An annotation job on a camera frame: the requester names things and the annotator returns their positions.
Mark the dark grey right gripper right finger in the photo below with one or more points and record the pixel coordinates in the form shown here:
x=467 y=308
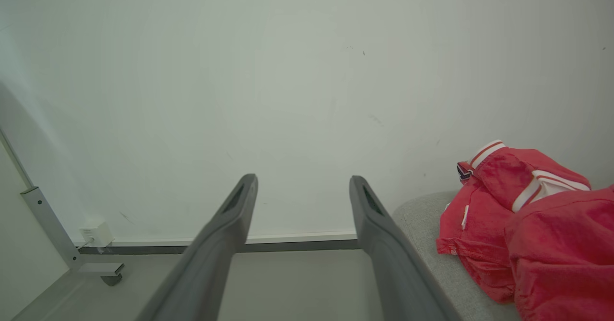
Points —
x=393 y=263

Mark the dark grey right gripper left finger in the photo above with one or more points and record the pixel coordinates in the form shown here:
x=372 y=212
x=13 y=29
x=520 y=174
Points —
x=211 y=263

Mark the red shirt white striped trim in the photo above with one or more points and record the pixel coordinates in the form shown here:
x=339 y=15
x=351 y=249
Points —
x=484 y=215

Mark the plain red garment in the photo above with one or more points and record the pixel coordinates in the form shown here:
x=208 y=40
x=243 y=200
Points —
x=566 y=254

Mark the grey fabric sofa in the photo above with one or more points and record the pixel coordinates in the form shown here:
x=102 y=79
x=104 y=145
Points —
x=427 y=225

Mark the dark caster wheel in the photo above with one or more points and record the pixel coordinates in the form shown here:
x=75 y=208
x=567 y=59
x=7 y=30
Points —
x=112 y=279

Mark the white black wall baseboard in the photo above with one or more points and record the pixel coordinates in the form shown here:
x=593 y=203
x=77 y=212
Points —
x=297 y=242

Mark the white wall socket box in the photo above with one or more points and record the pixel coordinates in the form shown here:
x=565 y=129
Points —
x=97 y=234

